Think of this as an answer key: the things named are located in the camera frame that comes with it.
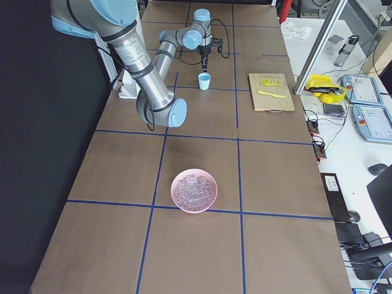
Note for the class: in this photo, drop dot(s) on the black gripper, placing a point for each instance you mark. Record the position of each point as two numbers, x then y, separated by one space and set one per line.
204 52

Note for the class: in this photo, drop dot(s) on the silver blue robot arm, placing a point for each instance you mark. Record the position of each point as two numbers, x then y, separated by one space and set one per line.
116 23

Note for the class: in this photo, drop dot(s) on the light blue plastic cup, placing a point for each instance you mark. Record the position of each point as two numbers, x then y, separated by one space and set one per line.
204 80

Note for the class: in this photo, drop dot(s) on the pile of clear ice cubes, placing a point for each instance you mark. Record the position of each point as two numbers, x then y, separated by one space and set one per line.
194 193

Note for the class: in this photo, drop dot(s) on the lemon slice top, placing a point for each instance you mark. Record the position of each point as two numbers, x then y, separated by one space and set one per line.
265 81

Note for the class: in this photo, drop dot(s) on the bamboo cutting board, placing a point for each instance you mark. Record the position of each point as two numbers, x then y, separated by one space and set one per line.
268 103

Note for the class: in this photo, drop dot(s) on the yellow plastic knife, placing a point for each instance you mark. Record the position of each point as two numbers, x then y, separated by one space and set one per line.
279 96

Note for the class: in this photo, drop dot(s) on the crumpled clear plastic bag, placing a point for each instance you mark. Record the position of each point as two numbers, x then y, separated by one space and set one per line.
290 31

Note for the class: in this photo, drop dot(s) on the pink bowl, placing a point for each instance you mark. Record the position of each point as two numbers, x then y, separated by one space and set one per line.
193 171

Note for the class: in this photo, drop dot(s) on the yellow bag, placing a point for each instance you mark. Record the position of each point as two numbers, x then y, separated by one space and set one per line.
323 87

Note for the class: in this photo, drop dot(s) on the purple grey pouch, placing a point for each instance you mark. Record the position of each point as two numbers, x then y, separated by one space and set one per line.
336 110

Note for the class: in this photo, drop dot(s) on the clear water bottle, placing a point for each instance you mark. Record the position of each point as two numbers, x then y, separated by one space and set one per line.
346 50

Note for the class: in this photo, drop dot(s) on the upper teach pendant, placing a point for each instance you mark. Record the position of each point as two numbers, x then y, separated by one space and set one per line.
362 89

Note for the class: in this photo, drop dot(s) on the teach pendant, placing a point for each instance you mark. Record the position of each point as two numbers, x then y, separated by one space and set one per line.
362 89
373 122

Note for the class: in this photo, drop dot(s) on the lower teach pendant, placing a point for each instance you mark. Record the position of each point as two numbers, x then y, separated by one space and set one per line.
373 122

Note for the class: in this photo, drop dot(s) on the black computer mouse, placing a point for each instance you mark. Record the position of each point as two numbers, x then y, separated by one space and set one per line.
377 169

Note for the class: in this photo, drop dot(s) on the black monitor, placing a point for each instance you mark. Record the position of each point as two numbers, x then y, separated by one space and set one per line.
379 190

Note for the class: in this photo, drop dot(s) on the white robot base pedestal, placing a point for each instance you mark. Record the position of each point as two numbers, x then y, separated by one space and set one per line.
129 88

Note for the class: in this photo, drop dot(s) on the aluminium frame post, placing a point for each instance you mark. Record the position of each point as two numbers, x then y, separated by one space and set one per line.
319 44

